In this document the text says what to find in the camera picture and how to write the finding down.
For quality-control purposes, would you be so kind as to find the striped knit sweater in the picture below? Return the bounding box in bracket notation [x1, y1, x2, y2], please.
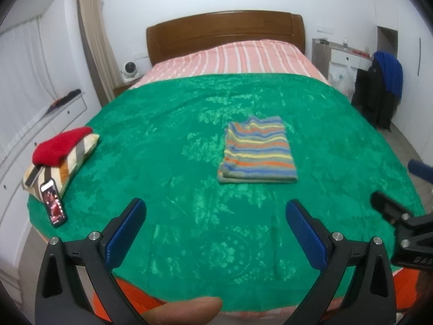
[217, 116, 298, 183]

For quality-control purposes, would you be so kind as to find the pink striped bed cover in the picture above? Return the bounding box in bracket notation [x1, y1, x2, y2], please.
[132, 40, 329, 89]

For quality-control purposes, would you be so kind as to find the red folded garment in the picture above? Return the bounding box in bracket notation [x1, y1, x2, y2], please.
[32, 126, 93, 167]

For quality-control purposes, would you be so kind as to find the blue garment on chair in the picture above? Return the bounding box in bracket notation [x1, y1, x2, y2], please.
[373, 51, 404, 100]

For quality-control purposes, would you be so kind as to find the black smartphone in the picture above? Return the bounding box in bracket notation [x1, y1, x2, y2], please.
[40, 178, 67, 228]

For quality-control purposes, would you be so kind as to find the beige curtain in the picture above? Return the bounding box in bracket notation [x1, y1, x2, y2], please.
[78, 0, 120, 106]

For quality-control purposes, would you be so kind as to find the white desk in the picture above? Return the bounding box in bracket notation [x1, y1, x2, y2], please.
[311, 38, 372, 82]

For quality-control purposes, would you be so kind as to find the left hand thumb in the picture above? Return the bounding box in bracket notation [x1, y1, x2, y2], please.
[142, 296, 222, 325]

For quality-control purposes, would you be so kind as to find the white plastic bag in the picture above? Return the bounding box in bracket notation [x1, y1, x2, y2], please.
[329, 67, 355, 98]

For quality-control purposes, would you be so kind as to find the green velvet blanket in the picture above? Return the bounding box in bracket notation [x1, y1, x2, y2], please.
[27, 73, 424, 312]

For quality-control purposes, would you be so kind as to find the brown wooden headboard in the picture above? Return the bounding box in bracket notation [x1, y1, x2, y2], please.
[146, 10, 306, 65]

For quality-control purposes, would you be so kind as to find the dark item on sill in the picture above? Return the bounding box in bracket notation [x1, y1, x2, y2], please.
[46, 89, 81, 115]

